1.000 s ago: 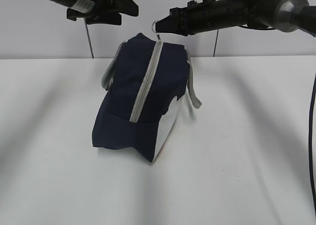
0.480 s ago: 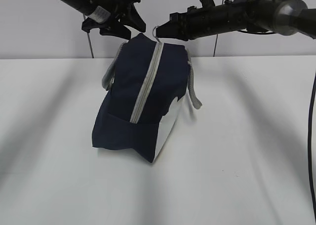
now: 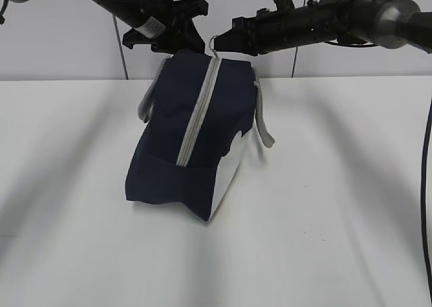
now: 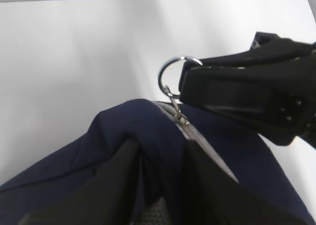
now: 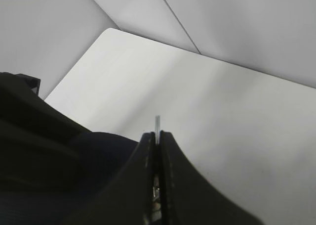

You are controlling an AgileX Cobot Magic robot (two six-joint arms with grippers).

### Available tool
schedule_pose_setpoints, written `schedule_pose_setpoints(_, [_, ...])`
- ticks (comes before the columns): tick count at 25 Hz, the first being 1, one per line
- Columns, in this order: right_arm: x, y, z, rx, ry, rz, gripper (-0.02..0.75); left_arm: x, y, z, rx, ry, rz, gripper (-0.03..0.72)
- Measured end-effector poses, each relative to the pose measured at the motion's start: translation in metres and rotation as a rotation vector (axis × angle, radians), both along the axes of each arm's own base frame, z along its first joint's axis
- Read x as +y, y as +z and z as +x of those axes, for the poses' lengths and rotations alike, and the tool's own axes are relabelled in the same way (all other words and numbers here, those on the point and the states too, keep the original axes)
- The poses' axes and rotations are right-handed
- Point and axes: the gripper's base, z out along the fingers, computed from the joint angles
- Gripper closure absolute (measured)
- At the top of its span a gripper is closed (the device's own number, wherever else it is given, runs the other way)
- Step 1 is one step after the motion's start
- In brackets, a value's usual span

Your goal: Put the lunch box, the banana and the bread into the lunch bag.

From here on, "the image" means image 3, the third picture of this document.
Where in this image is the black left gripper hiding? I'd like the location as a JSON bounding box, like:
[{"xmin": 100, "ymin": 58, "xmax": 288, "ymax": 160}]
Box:
[{"xmin": 122, "ymin": 0, "xmax": 209, "ymax": 54}]

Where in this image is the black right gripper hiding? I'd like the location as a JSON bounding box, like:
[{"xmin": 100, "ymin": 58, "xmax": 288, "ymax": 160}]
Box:
[{"xmin": 214, "ymin": 9, "xmax": 290, "ymax": 56}]

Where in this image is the navy and white lunch bag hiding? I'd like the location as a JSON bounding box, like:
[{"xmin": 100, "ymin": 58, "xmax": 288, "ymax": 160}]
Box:
[{"xmin": 126, "ymin": 51, "xmax": 275, "ymax": 221}]

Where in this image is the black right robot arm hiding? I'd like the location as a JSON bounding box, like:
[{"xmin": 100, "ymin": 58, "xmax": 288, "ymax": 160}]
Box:
[{"xmin": 213, "ymin": 0, "xmax": 431, "ymax": 56}]

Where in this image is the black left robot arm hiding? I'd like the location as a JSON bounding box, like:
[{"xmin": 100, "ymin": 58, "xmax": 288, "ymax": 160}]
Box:
[{"xmin": 1, "ymin": 0, "xmax": 209, "ymax": 54}]

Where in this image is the black cable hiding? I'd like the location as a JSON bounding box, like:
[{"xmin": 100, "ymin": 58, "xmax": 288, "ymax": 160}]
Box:
[{"xmin": 418, "ymin": 97, "xmax": 432, "ymax": 307}]

